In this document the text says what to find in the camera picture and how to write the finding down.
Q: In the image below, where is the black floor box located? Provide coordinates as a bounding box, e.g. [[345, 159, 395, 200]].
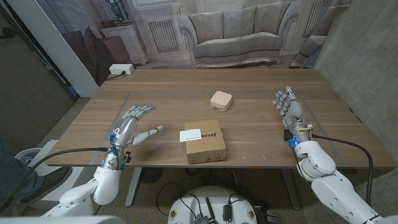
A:
[[266, 210, 280, 223]]

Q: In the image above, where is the white power strip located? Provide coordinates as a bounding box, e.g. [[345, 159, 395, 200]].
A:
[[108, 63, 135, 75]]

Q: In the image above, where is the white robot torso edge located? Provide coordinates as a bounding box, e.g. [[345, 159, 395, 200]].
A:
[[0, 215, 127, 224]]

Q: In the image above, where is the white card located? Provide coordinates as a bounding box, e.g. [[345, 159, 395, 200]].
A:
[[179, 128, 202, 143]]

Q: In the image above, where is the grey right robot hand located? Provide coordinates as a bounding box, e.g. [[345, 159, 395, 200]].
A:
[[272, 86, 313, 149]]

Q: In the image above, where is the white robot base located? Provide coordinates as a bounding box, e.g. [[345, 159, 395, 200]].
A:
[[167, 185, 258, 224]]

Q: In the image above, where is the grey connector on base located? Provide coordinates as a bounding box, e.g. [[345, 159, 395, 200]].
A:
[[193, 213, 211, 224]]

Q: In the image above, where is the brown cardboard package box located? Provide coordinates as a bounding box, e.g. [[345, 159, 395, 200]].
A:
[[184, 119, 227, 165]]

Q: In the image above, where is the small pink case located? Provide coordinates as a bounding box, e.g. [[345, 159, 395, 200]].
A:
[[210, 90, 233, 113]]

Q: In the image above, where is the black antenna on base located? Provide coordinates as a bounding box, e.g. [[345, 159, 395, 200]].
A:
[[205, 197, 218, 224]]

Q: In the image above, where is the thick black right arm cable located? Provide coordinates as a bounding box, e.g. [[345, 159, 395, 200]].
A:
[[312, 133, 374, 206]]

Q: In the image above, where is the person leg in jeans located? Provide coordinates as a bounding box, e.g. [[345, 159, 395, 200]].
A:
[[0, 138, 46, 209]]

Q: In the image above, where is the printed living room backdrop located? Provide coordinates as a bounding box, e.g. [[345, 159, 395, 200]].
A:
[[34, 0, 352, 86]]

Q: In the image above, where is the black adapter on base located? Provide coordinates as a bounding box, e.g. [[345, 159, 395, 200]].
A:
[[223, 203, 233, 223]]

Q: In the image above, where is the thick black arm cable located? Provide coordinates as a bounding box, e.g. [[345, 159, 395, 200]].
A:
[[0, 147, 110, 212], [312, 133, 374, 206]]

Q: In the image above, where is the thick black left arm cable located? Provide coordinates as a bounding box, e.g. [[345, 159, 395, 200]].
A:
[[0, 147, 110, 212]]

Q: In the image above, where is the black power strip cable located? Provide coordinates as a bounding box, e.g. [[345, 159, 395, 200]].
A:
[[105, 71, 127, 81]]

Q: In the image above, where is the black round floor object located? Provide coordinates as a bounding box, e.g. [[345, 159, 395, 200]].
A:
[[139, 167, 165, 185]]

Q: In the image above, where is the black door handle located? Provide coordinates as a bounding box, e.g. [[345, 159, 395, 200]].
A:
[[0, 27, 17, 40]]

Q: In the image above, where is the grey table leg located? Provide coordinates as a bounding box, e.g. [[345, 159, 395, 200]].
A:
[[281, 168, 302, 211], [124, 167, 143, 208]]

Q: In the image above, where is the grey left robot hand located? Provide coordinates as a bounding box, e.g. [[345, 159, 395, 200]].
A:
[[101, 104, 165, 171]]

